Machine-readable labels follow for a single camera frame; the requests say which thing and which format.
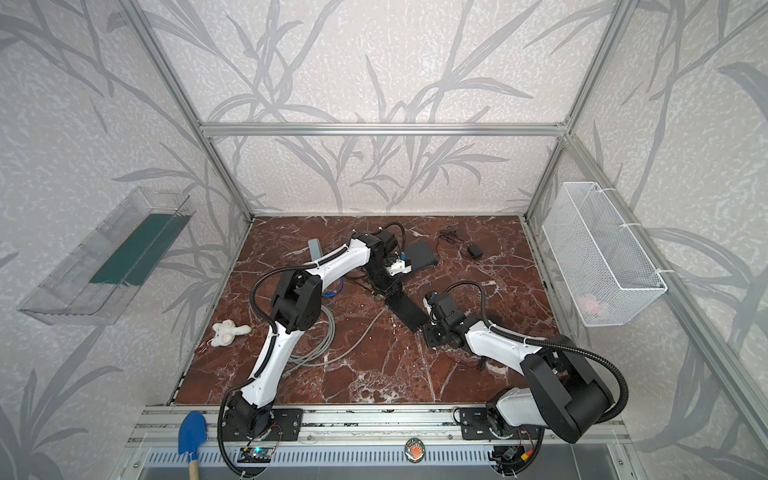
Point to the white plush toy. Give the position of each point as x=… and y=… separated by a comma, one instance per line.
x=226, y=332

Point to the dark grey network switch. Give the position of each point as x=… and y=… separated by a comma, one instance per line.
x=420, y=256

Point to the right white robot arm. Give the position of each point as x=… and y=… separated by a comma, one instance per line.
x=569, y=389

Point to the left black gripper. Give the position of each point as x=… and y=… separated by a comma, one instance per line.
x=393, y=279

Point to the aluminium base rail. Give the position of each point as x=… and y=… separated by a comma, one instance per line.
x=328, y=425

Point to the black ribbed router box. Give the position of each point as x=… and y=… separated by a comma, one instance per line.
x=406, y=310

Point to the grey phone slab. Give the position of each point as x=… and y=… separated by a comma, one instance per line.
x=315, y=250

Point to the blue shovel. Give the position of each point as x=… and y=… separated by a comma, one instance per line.
x=192, y=434

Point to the black power adapter with cable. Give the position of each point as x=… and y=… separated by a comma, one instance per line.
x=451, y=236

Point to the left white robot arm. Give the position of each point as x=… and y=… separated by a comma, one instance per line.
x=289, y=300

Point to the green circuit board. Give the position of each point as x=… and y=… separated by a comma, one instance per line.
x=255, y=455

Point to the white wire mesh basket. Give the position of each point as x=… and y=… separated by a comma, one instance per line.
x=597, y=253

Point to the clear plastic wall bin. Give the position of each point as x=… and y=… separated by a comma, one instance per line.
x=96, y=282

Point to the red round button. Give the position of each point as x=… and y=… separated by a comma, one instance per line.
x=414, y=450

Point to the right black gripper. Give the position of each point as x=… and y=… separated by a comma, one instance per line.
x=429, y=324

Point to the pink item in basket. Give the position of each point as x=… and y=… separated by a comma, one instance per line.
x=591, y=306

